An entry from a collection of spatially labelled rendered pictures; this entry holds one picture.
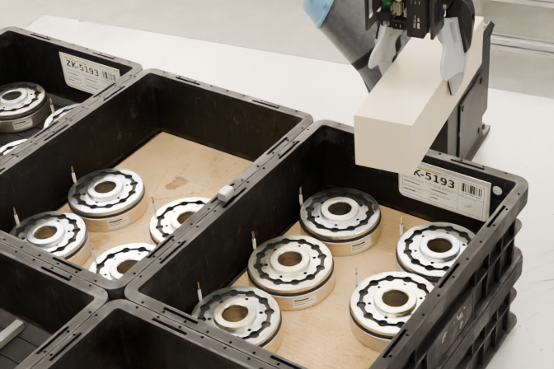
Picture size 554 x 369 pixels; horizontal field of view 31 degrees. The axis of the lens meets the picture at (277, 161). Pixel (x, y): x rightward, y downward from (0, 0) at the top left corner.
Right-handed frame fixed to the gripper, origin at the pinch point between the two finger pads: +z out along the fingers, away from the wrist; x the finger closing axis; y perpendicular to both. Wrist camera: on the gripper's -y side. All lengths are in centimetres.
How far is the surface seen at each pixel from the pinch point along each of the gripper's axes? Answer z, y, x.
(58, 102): 26, -16, -67
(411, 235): 22.9, -0.4, -1.5
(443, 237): 22.3, -0.7, 2.3
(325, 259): 22.7, 7.5, -9.5
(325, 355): 25.8, 19.1, -4.6
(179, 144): 26, -12, -42
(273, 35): 110, -188, -120
